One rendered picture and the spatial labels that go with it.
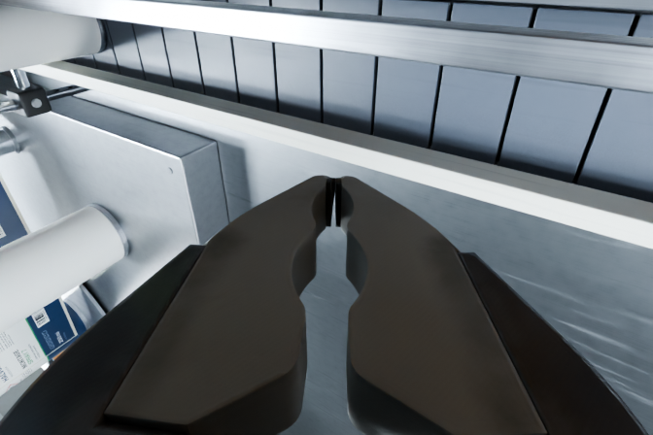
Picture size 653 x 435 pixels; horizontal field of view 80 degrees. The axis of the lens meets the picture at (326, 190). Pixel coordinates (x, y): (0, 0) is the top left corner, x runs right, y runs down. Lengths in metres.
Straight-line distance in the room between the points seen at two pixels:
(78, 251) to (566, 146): 0.53
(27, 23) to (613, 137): 0.40
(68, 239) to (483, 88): 0.51
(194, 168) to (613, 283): 0.37
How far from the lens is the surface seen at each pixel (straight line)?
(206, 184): 0.44
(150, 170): 0.47
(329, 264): 0.42
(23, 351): 0.95
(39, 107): 0.57
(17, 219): 0.80
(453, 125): 0.24
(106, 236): 0.60
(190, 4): 0.21
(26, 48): 0.41
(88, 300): 0.89
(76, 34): 0.42
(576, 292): 0.34
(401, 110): 0.24
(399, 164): 0.21
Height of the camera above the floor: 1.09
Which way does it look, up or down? 46 degrees down
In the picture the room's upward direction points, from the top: 129 degrees counter-clockwise
